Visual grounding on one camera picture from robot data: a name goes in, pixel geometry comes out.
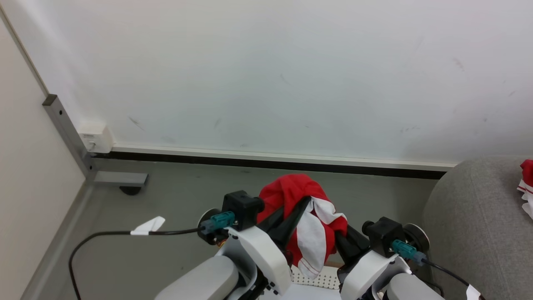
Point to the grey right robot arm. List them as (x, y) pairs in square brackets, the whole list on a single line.
[(412, 288)]

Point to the grey fabric sofa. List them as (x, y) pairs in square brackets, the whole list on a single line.
[(479, 216)]

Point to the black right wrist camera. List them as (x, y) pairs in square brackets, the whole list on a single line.
[(383, 235)]

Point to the white perforated laundry basket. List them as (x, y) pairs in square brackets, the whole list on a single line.
[(320, 280)]

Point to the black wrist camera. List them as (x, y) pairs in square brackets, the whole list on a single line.
[(241, 208), (383, 235)]

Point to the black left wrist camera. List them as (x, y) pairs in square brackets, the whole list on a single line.
[(241, 208)]

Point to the grey metal partition frame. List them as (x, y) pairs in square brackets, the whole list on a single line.
[(68, 133)]

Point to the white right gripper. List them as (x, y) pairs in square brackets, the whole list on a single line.
[(366, 273)]

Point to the black baseboard strip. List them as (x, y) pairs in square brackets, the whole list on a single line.
[(270, 163)]

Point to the black partition caster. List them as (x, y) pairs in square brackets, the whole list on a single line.
[(130, 191)]

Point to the white wall socket box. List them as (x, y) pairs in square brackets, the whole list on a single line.
[(96, 137)]

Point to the red garment with white stripes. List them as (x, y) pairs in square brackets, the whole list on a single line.
[(527, 183)]

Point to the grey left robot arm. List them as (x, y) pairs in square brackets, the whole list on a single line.
[(200, 279)]

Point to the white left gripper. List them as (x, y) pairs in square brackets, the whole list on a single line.
[(264, 254)]

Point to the red and white garment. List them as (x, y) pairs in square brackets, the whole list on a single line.
[(291, 187)]

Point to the beige partition panel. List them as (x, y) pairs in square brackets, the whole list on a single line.
[(33, 166)]

